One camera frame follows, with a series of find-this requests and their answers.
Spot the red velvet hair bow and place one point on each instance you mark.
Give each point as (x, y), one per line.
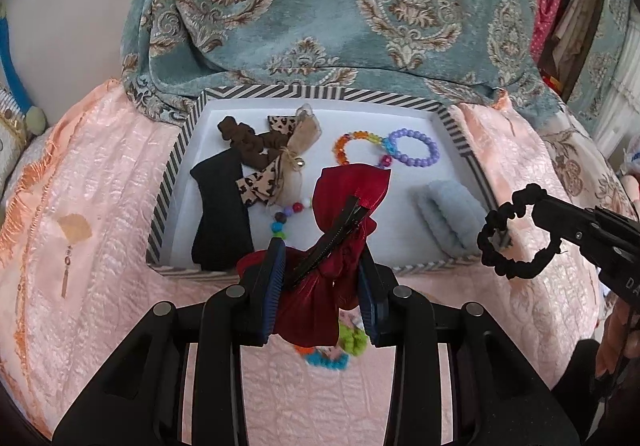
(310, 311)

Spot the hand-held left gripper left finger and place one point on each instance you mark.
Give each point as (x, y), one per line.
(275, 286)

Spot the brown scrunchie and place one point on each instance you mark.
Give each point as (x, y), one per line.
(250, 146)

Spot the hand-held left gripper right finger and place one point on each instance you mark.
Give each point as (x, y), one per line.
(367, 296)

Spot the person's right hand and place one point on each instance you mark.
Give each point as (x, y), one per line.
(617, 341)

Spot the leopard print hair bow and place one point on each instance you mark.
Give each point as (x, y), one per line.
(300, 136)

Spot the pink quilted bedspread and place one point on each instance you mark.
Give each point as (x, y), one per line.
(100, 176)

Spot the beige hanging garment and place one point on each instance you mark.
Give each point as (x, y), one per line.
(580, 1)

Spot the pink dotted garment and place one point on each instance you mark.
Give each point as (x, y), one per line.
(550, 1)

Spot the green and blue plush toy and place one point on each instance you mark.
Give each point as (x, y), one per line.
(12, 71)

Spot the beige damask cloth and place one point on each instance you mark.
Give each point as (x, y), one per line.
(570, 161)

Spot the black fabric headband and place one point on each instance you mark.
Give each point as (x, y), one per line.
(220, 206)

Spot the striped cardboard tray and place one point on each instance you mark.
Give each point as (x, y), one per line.
(350, 116)

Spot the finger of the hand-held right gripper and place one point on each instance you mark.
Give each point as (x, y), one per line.
(575, 211)
(600, 241)

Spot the black scrunchie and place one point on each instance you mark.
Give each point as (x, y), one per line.
(492, 221)

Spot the light blue fuzzy scrunchie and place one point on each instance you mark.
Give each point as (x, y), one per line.
(445, 211)

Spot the floral embroidered pillow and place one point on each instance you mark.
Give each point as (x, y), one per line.
(10, 136)

